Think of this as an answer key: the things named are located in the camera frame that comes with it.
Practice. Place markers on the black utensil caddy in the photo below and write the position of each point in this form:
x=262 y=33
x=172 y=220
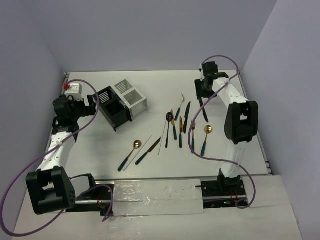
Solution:
x=113 y=108

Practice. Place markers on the black spoon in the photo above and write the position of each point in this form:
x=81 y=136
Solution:
x=169 y=118

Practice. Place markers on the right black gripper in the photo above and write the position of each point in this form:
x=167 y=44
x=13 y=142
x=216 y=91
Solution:
x=200 y=93

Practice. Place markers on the silver tape sheet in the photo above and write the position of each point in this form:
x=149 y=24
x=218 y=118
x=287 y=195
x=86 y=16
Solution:
x=157 y=198

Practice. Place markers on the gold spoon green handle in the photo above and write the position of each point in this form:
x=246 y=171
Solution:
x=208 y=129
x=136 y=145

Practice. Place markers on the white chopstick long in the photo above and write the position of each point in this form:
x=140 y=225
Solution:
x=143 y=145

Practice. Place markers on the gold knife dark handle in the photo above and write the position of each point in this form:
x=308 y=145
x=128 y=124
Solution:
x=148 y=151

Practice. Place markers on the gold knife green handle short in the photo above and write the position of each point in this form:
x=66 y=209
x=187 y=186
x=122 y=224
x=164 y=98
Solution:
x=180 y=132

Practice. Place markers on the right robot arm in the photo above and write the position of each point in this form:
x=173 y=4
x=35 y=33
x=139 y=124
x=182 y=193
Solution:
x=241 y=122

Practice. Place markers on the black serrated knife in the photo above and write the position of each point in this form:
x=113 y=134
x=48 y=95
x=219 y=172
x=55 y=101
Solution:
x=203 y=110

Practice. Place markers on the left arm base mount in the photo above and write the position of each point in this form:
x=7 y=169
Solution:
x=97 y=200

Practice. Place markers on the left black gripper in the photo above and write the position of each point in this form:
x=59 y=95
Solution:
x=87 y=110

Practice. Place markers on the white utensil caddy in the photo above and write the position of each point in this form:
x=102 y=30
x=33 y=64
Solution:
x=132 y=97

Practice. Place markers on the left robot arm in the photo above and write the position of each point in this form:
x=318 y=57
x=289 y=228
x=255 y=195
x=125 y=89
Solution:
x=50 y=189

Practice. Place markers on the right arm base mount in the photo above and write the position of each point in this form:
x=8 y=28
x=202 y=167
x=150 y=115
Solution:
x=227 y=197

